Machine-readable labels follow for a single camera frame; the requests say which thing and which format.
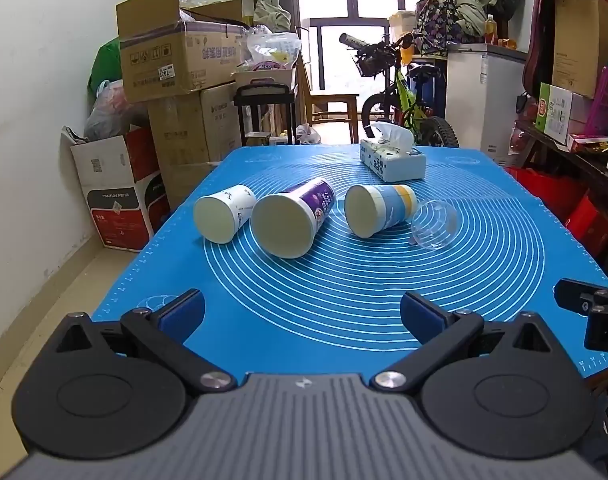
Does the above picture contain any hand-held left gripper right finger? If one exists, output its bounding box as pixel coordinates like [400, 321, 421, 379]
[372, 290, 555, 393]

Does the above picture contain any black utility cart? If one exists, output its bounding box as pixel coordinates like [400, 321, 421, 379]
[233, 82, 299, 147]

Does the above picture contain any clear plastic cup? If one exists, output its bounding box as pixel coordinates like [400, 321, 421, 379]
[410, 199, 459, 251]

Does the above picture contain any blue and yellow paper cup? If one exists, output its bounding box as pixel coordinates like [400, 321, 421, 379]
[344, 183, 417, 239]

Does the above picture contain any green and white box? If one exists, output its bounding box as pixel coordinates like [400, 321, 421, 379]
[534, 82, 592, 146]

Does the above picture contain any red gift bag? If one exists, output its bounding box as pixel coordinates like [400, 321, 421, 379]
[506, 167, 585, 222]

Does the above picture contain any floral fabric bag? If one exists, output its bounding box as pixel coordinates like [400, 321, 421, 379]
[416, 0, 465, 57]

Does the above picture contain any dark wooden side table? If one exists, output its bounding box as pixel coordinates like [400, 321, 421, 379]
[512, 120, 608, 213]

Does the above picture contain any white chest freezer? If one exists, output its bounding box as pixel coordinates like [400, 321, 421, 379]
[444, 42, 530, 166]

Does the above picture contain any open brown cardboard box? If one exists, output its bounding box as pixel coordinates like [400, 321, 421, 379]
[116, 0, 245, 104]

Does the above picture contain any red and white printer box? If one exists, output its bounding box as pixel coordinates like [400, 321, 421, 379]
[70, 127, 173, 253]

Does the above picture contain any green bag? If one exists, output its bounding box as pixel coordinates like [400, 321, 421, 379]
[87, 37, 123, 98]

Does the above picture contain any white printed plastic bag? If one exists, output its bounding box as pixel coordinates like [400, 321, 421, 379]
[246, 32, 303, 69]

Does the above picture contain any upright brown cardboard box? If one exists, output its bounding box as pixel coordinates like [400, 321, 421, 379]
[552, 0, 608, 100]

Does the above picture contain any blue silicone baking mat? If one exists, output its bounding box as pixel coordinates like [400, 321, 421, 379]
[91, 143, 608, 377]

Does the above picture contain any red gift box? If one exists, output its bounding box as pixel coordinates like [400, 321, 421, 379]
[565, 194, 608, 257]

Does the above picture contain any maroon guitar bag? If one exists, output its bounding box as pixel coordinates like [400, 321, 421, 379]
[521, 0, 557, 94]

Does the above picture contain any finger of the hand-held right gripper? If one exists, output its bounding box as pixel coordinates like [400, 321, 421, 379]
[554, 277, 608, 317]

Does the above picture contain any wooden chair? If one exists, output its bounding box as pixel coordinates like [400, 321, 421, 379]
[296, 25, 360, 144]

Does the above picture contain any small white paper cup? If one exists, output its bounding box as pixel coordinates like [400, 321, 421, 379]
[193, 184, 257, 245]

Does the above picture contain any tall brown cardboard box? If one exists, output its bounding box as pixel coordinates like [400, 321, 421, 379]
[148, 82, 243, 211]

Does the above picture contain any grey plastic bag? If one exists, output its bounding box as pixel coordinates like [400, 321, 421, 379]
[84, 80, 150, 142]

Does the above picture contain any pink plastic rack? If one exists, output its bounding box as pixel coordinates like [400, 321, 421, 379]
[583, 67, 608, 136]

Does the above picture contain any purple paper cup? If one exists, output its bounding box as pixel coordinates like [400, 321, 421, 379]
[250, 177, 337, 260]

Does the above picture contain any blue patterned tissue box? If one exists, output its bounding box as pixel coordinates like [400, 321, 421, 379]
[360, 121, 427, 183]

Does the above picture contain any green and black bicycle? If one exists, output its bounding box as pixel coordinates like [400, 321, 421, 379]
[339, 32, 461, 150]

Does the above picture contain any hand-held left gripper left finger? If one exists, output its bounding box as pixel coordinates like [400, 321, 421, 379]
[56, 288, 237, 394]

